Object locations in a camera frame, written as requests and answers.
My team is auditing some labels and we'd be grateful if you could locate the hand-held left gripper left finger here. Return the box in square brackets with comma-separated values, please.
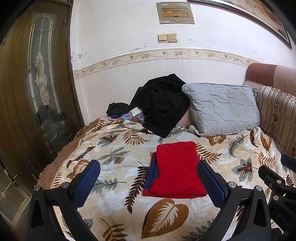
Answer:
[24, 159, 101, 241]

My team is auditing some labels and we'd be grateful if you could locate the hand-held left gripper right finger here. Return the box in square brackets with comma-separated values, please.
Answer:
[196, 160, 272, 241]

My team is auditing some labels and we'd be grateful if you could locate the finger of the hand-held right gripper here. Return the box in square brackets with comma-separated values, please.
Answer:
[258, 165, 296, 197]
[281, 154, 296, 168]

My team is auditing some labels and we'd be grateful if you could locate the red and blue knit sweater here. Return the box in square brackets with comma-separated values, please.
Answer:
[143, 141, 208, 199]

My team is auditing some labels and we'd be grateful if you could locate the leaf printed beige blanket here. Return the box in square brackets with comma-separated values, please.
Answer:
[50, 117, 296, 241]

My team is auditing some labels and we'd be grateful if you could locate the brown fringed sofa cover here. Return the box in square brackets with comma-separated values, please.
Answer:
[37, 125, 97, 190]

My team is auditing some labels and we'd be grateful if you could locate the striped beige sofa cushion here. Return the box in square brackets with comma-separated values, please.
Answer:
[256, 86, 296, 154]

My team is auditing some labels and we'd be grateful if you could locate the grey quilted pillow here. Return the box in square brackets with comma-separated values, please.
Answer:
[182, 83, 261, 137]

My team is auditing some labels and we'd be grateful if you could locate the small black cloth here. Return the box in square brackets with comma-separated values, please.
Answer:
[106, 102, 129, 116]

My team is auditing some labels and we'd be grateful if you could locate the clear plastic bag with paper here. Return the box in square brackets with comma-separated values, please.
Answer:
[121, 108, 145, 122]

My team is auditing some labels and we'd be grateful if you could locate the pink brown sofa backrest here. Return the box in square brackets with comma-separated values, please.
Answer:
[242, 63, 296, 93]

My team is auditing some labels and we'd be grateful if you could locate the black coat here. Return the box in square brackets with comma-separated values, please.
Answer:
[129, 74, 190, 138]

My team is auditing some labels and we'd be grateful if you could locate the brown door with glass panel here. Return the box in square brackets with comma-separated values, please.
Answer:
[0, 0, 85, 209]

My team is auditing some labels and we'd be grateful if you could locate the dark framed wall picture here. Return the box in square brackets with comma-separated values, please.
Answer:
[188, 0, 293, 49]

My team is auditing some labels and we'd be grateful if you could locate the metal wall panel cover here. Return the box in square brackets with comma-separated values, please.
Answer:
[157, 2, 195, 25]

